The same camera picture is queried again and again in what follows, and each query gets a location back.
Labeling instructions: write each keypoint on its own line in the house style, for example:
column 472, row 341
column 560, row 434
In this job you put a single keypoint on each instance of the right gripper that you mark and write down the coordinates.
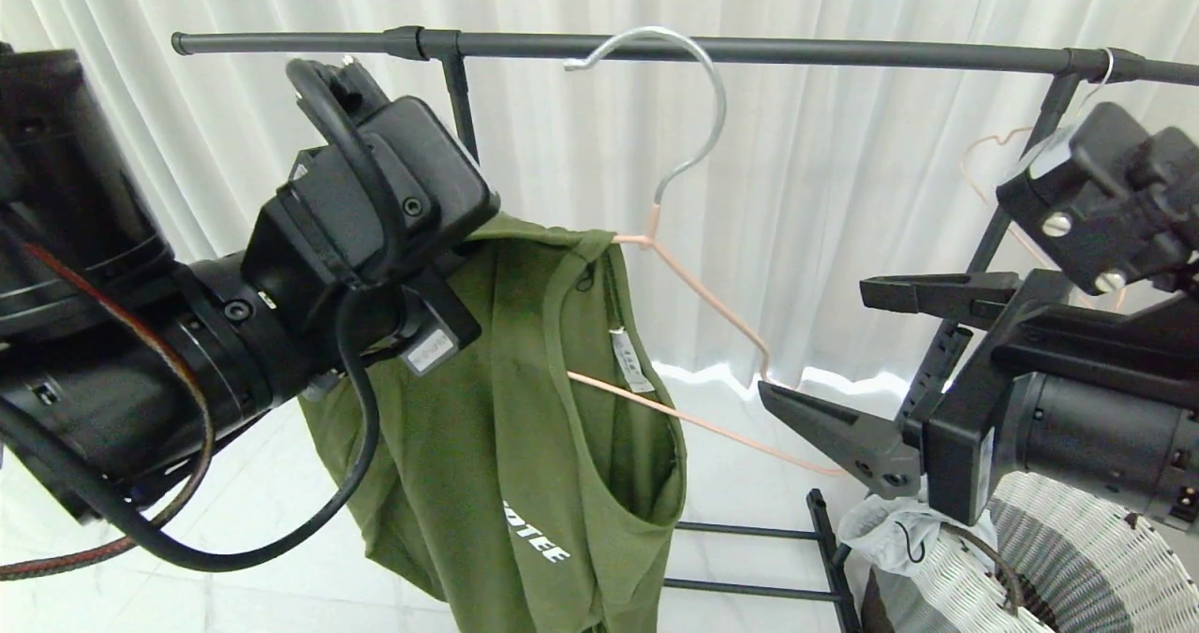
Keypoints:
column 1077, row 436

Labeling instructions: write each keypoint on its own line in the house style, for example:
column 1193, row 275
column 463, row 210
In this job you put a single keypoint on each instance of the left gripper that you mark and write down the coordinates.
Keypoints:
column 140, row 390

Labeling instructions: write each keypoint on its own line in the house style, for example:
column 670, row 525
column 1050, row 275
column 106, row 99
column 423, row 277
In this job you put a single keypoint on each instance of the pink clothes hanger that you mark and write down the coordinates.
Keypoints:
column 1109, row 62
column 719, row 109

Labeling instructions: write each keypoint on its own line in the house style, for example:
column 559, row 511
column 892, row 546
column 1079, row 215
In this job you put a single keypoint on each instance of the green long-sleeved shirt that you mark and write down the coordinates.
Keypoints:
column 487, row 427

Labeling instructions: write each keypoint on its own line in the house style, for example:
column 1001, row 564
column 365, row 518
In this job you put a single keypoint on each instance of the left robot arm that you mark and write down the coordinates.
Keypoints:
column 66, row 193

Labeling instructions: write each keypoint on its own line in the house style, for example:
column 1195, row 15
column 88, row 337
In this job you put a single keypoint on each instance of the white laundry basket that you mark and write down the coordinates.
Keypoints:
column 1077, row 567

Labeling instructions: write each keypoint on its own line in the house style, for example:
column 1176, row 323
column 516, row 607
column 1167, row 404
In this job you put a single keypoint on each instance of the black clothes rack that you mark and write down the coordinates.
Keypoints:
column 843, row 51

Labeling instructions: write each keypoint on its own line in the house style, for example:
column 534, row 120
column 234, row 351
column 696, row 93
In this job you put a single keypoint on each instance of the pale grey shorts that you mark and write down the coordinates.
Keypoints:
column 880, row 539

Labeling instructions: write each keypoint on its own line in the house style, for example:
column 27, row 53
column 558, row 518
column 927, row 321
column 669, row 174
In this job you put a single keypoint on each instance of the white curtain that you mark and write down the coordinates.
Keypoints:
column 843, row 193

